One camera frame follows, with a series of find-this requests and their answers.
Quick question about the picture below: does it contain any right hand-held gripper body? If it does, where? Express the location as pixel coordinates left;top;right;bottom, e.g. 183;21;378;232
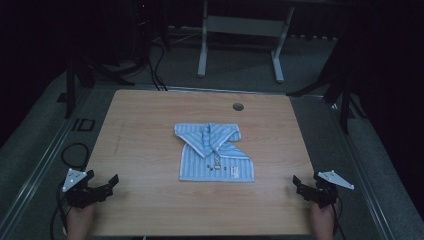
308;170;355;210

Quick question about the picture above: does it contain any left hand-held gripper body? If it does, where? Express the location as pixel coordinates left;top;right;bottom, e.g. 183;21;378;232
61;168;102;210

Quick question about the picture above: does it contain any blue striped towel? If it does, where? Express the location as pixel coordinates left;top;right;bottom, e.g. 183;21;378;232
173;122;256;183

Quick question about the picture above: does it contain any person's left hand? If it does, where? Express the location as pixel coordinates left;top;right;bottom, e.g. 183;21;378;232
65;203;96;240

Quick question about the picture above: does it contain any person's right hand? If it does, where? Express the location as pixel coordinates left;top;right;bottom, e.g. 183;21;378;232
310;199;342;240

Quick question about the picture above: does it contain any black metal stand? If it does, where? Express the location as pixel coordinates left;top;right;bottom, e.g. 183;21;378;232
64;49;149;120
285;43;368;135

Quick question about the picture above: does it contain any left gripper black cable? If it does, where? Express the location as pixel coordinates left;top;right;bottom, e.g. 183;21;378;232
49;190;73;240

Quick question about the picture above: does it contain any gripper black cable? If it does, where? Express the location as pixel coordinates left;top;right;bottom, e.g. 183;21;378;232
49;190;73;240
330;195;346;240

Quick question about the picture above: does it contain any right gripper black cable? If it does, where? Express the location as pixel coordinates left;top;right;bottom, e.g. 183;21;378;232
330;195;346;240

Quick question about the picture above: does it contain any black looped cable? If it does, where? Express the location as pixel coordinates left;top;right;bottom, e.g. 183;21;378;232
60;142;91;170

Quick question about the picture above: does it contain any metal floor rail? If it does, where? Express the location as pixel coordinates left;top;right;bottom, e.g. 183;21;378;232
133;84;325;100
321;96;398;240
0;87;113;236

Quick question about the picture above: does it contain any black cables bundle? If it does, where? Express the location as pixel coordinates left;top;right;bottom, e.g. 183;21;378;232
145;41;169;92

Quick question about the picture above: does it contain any white desk frame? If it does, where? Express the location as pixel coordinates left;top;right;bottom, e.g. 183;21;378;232
197;0;296;84

